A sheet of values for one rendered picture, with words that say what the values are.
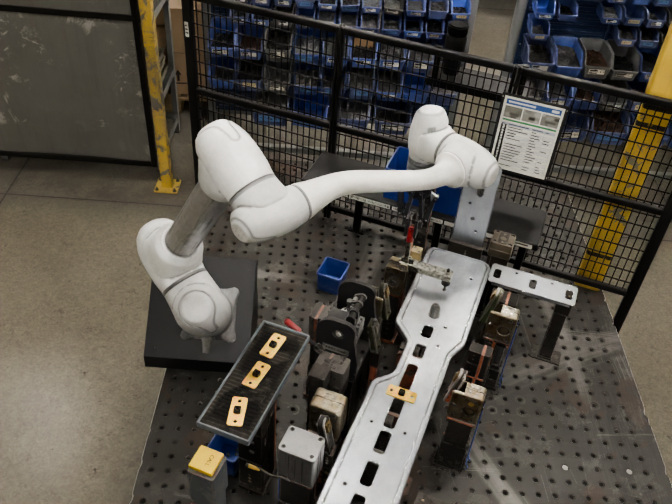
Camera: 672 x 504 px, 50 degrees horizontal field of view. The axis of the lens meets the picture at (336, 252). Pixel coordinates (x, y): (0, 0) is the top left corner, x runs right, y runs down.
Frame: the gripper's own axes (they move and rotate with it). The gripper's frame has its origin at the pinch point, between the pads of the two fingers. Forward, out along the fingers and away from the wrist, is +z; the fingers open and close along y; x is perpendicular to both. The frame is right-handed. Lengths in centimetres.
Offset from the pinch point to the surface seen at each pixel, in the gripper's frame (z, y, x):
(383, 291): 11.9, -1.5, -19.3
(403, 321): 21.5, 6.2, -19.4
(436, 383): 21.8, 22.1, -38.6
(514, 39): 25, -2, 217
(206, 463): 6, -19, -97
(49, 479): 122, -113, -63
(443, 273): 14.1, 12.8, -0.8
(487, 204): 3.0, 19.0, 26.6
